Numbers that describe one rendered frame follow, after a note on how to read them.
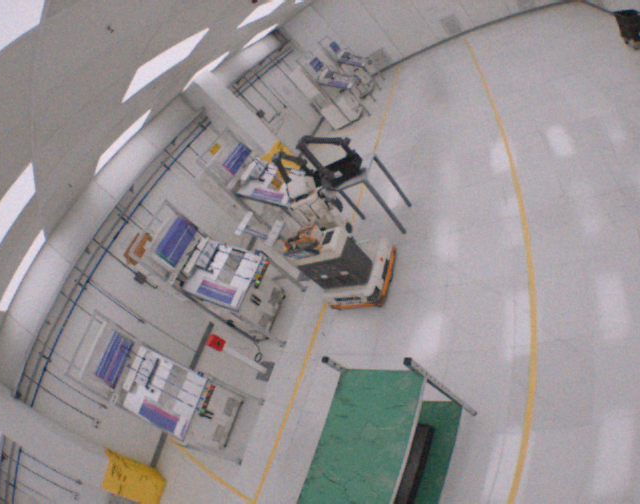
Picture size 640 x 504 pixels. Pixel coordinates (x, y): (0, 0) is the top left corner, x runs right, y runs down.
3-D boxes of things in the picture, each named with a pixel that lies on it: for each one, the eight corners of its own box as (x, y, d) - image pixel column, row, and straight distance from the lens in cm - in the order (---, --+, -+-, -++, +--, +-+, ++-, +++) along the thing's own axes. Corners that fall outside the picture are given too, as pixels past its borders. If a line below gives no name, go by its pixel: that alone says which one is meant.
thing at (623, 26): (642, 39, 669) (633, 8, 653) (656, 47, 635) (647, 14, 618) (621, 43, 635) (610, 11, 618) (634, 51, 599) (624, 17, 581)
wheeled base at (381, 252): (384, 307, 285) (370, 293, 268) (332, 311, 324) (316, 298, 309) (398, 248, 320) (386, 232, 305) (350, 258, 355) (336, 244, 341)
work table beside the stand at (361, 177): (406, 233, 334) (364, 179, 291) (354, 245, 371) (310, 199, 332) (411, 204, 365) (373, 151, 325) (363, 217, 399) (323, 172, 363)
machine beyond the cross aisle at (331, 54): (386, 77, 883) (343, 23, 858) (382, 88, 808) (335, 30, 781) (348, 98, 933) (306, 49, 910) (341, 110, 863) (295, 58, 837)
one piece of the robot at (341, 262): (374, 292, 282) (315, 234, 233) (329, 297, 316) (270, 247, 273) (382, 262, 299) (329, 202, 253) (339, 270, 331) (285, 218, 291)
